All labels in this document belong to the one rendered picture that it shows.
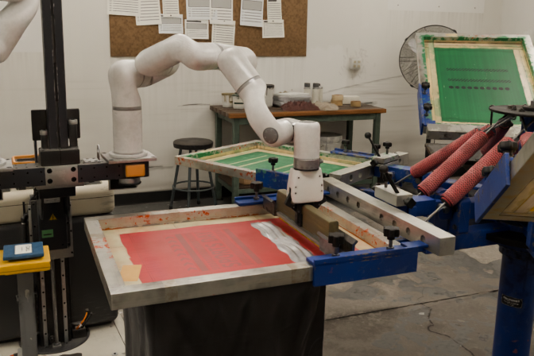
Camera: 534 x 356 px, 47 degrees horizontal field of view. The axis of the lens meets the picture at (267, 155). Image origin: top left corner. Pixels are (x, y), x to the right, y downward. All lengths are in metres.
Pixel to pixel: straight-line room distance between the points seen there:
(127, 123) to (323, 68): 4.16
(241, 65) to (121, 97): 0.44
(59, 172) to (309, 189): 0.79
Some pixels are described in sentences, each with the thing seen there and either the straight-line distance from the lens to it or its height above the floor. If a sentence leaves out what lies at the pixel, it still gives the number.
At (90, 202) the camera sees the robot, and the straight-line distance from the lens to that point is 2.62.
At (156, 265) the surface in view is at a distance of 1.62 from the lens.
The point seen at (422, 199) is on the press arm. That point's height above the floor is 1.04.
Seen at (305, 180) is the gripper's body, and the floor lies 1.14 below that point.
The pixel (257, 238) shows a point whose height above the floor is 0.96.
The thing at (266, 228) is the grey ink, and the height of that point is 0.96.
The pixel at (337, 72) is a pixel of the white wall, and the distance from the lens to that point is 6.10.
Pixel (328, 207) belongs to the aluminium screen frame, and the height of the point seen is 0.99.
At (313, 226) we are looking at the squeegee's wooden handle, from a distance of 1.72.
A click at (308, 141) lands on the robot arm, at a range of 1.71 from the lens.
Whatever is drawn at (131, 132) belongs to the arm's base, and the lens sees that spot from 2.03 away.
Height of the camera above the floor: 1.55
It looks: 12 degrees down
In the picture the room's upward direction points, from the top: 1 degrees clockwise
